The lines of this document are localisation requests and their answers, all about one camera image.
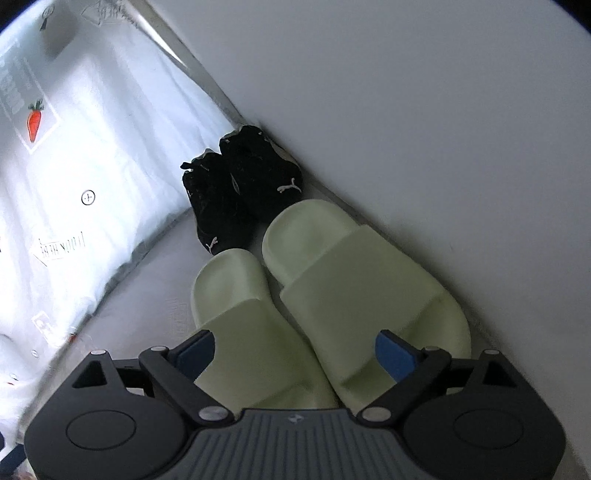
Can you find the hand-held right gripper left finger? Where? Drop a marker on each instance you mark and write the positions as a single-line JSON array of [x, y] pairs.
[[196, 350]]

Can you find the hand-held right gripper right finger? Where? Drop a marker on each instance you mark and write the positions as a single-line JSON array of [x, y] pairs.
[[397, 355]]

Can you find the pale green slide sandal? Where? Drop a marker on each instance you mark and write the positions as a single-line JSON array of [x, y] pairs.
[[351, 277], [249, 332]]

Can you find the black sneaker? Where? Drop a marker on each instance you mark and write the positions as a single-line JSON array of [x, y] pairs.
[[263, 175], [217, 207]]

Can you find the white printed curtain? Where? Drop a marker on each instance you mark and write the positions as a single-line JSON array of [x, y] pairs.
[[92, 161]]

